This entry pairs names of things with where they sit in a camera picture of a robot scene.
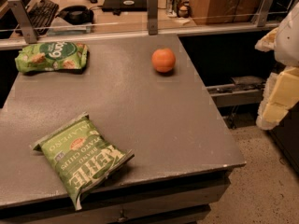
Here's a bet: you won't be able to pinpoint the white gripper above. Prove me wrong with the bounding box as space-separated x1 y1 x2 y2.
255 4 299 130

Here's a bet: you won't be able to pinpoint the orange fruit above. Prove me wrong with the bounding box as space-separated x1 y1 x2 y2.
151 48 176 73

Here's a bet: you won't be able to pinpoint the green rice chip bag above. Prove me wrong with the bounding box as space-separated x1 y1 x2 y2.
15 42 88 73

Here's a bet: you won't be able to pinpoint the green jalapeno potato chip bag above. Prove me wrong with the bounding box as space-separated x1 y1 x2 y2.
32 112 134 211

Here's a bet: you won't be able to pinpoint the grey metal shelf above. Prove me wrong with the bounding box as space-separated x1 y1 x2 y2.
206 76 265 107

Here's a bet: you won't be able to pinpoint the small round jar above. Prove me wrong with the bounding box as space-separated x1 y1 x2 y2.
178 6 190 18

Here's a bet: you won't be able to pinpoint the metal can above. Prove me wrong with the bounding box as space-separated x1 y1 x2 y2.
165 0 181 17

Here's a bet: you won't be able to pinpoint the black laptop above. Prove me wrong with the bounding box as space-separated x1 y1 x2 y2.
102 0 147 12

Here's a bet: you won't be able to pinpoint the grey cabinet drawer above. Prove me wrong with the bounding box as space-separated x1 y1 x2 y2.
0 173 230 224

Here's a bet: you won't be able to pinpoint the black headphones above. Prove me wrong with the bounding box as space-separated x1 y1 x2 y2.
58 6 93 25

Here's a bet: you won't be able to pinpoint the black keyboard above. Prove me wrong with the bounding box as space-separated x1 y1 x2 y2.
24 0 59 35

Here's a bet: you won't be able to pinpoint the right metal bracket post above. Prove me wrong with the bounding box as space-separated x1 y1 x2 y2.
254 0 274 27

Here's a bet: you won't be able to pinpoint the metal bracket post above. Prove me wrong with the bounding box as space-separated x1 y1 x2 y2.
7 0 37 44
254 0 274 27
147 0 158 35

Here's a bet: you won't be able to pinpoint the middle metal bracket post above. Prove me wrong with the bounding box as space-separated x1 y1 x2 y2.
147 0 158 35

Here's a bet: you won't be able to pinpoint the left metal bracket post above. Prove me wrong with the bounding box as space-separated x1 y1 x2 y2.
7 0 37 44

